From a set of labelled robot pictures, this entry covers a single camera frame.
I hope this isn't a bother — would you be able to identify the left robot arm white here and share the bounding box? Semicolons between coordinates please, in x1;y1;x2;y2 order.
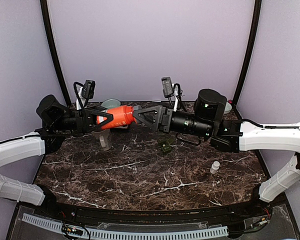
0;94;114;218

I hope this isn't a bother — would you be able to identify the grey slotted cable duct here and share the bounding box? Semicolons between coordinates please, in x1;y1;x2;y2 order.
21;213;229;240

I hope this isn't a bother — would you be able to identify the small pale corner bowl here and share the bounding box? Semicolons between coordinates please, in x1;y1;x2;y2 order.
223;102;232;115

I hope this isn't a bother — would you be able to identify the black corner frame post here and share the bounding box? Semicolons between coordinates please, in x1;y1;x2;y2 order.
39;0;72;107
232;0;262;107

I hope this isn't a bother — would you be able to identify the black right corner frame post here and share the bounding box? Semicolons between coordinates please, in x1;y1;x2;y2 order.
232;0;262;107

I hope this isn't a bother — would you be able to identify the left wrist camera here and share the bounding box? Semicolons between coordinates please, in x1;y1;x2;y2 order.
73;79;96;110

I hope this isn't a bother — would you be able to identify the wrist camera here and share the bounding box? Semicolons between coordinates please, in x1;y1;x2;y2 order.
161;76;187;112
73;79;96;110

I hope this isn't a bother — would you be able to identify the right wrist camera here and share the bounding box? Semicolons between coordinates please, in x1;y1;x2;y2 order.
161;76;187;112

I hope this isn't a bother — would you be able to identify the orange pill bottle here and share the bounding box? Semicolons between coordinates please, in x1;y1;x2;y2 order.
101;105;138;130

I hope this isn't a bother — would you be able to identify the small white pill bottle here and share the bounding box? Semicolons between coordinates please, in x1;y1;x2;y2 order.
210;161;220;174

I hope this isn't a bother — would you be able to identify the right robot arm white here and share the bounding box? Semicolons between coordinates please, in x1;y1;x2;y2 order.
133;88;300;217

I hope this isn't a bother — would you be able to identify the teal ceramic bowl on plate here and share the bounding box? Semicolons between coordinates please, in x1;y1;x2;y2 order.
101;98;121;109

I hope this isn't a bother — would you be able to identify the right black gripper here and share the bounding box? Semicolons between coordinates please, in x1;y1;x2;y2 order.
132;105;214;139

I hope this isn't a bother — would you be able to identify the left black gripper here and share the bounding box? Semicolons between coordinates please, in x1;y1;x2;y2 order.
53;104;119;134

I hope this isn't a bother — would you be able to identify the black left corner frame post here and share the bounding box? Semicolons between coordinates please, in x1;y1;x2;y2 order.
39;0;72;107

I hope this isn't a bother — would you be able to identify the black front table rail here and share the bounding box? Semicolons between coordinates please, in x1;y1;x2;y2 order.
14;193;288;227

